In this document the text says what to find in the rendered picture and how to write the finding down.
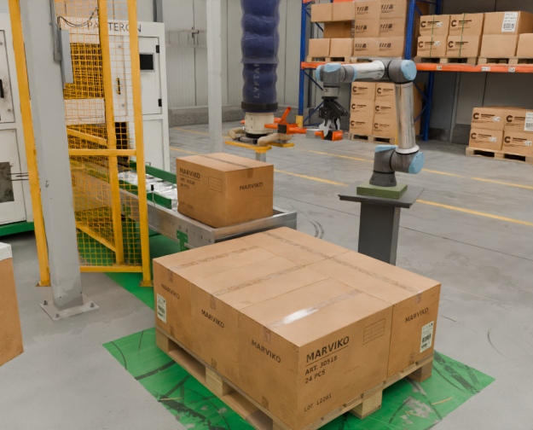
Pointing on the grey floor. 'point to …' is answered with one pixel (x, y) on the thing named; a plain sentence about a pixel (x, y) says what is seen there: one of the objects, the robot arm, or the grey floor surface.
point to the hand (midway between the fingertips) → (332, 134)
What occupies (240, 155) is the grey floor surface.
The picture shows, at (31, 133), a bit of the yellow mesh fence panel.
